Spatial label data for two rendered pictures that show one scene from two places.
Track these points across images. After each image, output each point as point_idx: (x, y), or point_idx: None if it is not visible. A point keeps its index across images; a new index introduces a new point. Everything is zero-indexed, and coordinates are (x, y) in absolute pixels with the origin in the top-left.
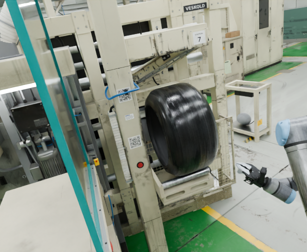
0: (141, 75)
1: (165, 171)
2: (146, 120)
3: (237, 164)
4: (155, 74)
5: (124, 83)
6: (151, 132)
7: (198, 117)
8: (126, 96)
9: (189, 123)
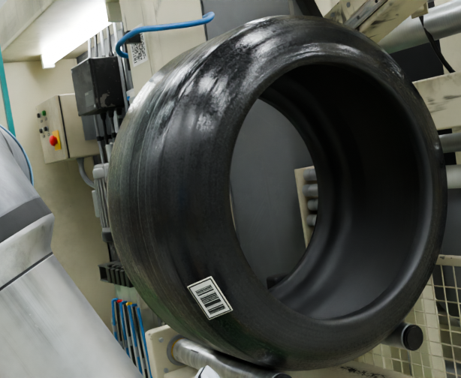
0: (351, 11)
1: (338, 367)
2: (312, 160)
3: (199, 371)
4: (389, 5)
5: (136, 15)
6: (324, 205)
7: (148, 119)
8: (140, 49)
9: (128, 136)
